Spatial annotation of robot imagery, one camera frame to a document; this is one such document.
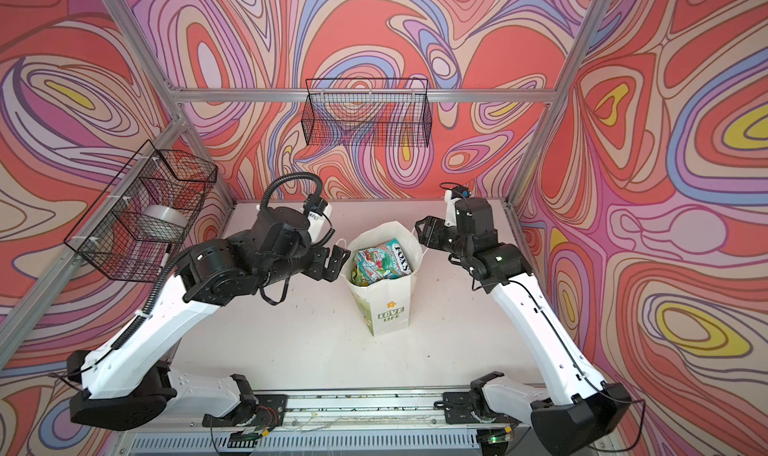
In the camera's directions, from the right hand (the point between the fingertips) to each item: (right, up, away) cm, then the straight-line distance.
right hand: (426, 233), depth 72 cm
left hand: (-20, -2, -10) cm, 23 cm away
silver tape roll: (-65, +5, +1) cm, 65 cm away
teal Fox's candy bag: (-12, -8, +5) cm, 15 cm away
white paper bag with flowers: (-10, -18, +1) cm, 21 cm away
